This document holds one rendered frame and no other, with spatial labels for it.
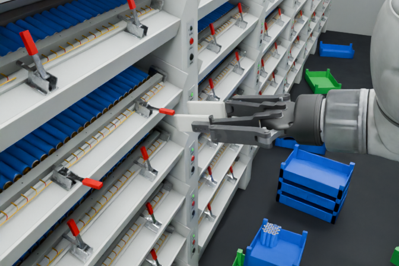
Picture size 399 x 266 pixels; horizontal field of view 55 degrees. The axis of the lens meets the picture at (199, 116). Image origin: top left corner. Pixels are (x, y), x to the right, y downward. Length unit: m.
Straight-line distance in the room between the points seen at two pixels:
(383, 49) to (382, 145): 0.18
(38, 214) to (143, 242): 0.47
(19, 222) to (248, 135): 0.38
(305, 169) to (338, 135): 1.48
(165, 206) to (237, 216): 0.81
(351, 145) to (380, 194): 1.72
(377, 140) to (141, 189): 0.61
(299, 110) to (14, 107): 0.40
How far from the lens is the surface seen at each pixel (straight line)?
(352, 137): 0.54
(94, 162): 0.77
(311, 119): 0.55
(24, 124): 0.60
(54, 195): 0.71
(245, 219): 1.93
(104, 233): 0.89
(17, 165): 0.73
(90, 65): 0.70
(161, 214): 1.17
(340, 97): 0.55
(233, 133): 0.56
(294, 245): 1.85
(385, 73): 0.40
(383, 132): 0.52
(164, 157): 1.06
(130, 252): 1.08
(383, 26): 0.38
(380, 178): 2.37
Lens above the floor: 1.39
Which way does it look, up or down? 31 degrees down
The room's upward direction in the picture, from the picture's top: straight up
